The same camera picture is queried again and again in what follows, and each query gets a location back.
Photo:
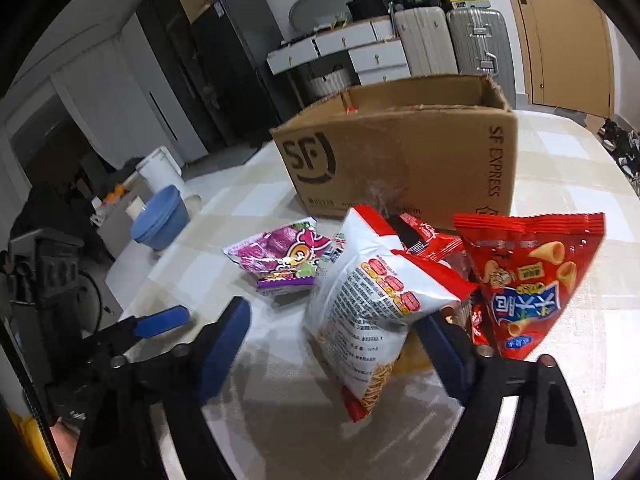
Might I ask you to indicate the purple cartoon snack packet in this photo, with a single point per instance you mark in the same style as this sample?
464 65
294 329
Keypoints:
280 250

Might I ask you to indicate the person's left forearm yellow sleeve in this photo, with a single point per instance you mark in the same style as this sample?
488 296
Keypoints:
30 445

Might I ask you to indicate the white kettle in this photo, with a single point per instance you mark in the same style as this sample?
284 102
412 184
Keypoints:
160 167

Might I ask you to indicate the dark clothes pile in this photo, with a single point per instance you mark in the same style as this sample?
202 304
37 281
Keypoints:
125 170

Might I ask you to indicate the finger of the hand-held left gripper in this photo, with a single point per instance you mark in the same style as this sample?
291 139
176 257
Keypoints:
160 321

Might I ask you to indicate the white orange noodle snack packet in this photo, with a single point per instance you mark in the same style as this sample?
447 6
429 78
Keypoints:
360 310

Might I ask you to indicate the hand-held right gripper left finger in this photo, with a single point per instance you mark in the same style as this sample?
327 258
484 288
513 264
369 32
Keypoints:
220 355

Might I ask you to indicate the woven basket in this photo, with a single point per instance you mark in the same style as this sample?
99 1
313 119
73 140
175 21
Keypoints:
330 82

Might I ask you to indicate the beige suitcase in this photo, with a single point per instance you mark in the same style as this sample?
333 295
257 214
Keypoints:
425 42

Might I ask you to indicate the wooden door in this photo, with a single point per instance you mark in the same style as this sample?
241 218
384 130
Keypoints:
565 35

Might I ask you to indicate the person's left hand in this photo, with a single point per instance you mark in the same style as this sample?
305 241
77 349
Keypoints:
67 442

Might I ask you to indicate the red black striped snack packet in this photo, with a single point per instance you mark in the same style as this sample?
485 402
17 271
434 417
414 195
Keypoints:
430 237

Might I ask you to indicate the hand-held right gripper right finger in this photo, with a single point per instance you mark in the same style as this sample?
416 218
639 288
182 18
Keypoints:
445 355

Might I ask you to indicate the black refrigerator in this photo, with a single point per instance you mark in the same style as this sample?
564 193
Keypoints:
240 65

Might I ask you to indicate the dark wardrobe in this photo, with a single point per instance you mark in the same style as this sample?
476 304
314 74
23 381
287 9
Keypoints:
170 45

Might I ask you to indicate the silver suitcase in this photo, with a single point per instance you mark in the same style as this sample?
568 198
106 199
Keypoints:
480 45

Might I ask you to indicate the red cone snack bag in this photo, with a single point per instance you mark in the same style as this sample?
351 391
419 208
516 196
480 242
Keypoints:
530 285

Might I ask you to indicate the grey oval board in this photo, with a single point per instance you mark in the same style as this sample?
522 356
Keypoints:
320 5

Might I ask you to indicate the white cup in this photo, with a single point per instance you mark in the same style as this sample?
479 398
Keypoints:
136 208

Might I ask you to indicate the black storage box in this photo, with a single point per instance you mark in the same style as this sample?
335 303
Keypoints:
370 9

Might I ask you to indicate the blue bowl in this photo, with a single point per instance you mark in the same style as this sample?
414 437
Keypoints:
162 237

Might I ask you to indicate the white wardrobe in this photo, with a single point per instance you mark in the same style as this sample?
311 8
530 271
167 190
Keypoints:
125 85

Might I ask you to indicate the white drawer desk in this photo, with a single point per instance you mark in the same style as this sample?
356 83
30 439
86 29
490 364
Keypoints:
370 55

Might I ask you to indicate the blue stacked bowls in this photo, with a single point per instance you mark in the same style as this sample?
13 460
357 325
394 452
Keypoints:
160 205

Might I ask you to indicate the cardboard box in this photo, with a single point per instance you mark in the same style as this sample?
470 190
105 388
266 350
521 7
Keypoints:
400 160

